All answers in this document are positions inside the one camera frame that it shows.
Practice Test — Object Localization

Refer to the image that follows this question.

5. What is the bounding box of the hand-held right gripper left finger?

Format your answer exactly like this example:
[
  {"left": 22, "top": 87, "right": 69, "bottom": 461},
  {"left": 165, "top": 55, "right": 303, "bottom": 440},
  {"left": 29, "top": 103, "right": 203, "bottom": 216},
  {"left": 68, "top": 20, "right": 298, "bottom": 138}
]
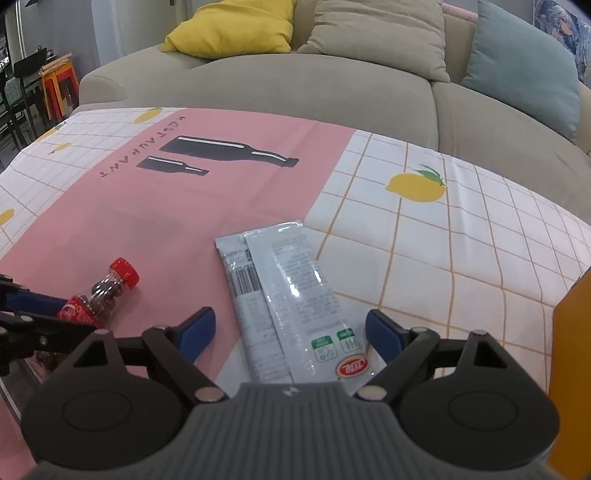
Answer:
[{"left": 60, "top": 306, "right": 228, "bottom": 403}]

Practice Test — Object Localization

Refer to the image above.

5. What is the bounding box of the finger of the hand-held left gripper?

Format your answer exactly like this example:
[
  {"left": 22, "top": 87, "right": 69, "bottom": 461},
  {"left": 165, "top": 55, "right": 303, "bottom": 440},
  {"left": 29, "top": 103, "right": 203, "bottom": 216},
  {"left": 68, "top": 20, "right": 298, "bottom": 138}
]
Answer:
[
  {"left": 0, "top": 273, "right": 71, "bottom": 316},
  {"left": 0, "top": 311, "right": 101, "bottom": 376}
]

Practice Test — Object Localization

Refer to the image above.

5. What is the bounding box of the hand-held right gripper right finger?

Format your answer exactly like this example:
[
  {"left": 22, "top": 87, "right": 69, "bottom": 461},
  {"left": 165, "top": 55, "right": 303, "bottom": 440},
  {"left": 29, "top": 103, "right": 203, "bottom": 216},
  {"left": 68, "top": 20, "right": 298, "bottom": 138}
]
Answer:
[{"left": 355, "top": 308, "right": 519, "bottom": 402}]

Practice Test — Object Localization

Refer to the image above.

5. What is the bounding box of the grey snack packet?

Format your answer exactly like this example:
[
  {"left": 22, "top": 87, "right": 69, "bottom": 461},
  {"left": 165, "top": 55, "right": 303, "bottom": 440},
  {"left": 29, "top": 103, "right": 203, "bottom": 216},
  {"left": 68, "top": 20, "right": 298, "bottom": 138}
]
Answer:
[
  {"left": 244, "top": 220, "right": 389, "bottom": 397},
  {"left": 214, "top": 231, "right": 298, "bottom": 385}
]

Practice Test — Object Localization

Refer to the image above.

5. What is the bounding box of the small red-capped candy bottle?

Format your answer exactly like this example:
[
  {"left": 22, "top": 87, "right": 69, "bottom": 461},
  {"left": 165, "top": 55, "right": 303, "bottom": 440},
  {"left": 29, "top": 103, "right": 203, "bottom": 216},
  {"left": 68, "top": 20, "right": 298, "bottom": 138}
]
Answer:
[{"left": 34, "top": 257, "right": 141, "bottom": 369}]

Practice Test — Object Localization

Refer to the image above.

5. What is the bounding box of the orange cardboard box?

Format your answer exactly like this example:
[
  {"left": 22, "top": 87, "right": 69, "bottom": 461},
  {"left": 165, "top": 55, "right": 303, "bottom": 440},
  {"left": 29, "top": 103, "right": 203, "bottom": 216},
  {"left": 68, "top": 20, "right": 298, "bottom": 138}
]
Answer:
[{"left": 547, "top": 267, "right": 591, "bottom": 464}]

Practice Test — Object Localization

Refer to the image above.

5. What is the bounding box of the pink checked printed tablecloth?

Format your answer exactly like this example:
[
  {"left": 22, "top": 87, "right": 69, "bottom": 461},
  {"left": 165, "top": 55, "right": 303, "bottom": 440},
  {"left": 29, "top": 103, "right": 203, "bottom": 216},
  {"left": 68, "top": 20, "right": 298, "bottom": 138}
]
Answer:
[{"left": 0, "top": 107, "right": 591, "bottom": 464}]

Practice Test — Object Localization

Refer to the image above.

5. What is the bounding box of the black chair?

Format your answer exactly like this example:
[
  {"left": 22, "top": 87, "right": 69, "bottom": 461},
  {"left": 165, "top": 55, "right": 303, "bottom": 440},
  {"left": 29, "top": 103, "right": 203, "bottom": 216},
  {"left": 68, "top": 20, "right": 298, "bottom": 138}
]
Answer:
[{"left": 0, "top": 48, "right": 49, "bottom": 149}]

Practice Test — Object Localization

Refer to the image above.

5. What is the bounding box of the orange stool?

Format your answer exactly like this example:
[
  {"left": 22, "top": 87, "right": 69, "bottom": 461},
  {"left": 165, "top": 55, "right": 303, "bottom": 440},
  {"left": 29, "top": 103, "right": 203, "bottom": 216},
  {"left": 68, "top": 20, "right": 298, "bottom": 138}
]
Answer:
[{"left": 41, "top": 53, "right": 82, "bottom": 119}]

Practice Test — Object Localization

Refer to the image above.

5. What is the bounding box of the beige sofa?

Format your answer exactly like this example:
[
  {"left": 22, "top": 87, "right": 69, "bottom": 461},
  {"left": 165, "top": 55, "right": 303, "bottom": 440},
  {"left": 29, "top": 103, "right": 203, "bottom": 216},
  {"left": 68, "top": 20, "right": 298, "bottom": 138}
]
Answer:
[{"left": 78, "top": 0, "right": 591, "bottom": 158}]

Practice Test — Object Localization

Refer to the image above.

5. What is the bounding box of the beige cushion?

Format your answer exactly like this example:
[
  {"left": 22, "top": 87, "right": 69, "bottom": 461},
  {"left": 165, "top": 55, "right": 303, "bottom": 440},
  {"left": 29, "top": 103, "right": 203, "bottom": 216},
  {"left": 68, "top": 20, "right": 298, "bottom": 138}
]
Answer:
[{"left": 298, "top": 0, "right": 451, "bottom": 84}]

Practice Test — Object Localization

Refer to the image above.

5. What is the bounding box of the yellow cushion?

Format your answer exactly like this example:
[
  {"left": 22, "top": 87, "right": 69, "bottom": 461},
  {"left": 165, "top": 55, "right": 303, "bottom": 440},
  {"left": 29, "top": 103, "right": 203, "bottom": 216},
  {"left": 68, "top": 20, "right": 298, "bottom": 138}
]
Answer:
[{"left": 161, "top": 0, "right": 297, "bottom": 59}]

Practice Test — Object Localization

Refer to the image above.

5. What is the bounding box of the blue floral cushion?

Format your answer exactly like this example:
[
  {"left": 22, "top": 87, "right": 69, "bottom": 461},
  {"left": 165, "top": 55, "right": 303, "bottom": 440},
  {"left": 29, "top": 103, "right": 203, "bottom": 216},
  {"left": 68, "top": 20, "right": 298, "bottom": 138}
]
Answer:
[{"left": 533, "top": 0, "right": 591, "bottom": 86}]

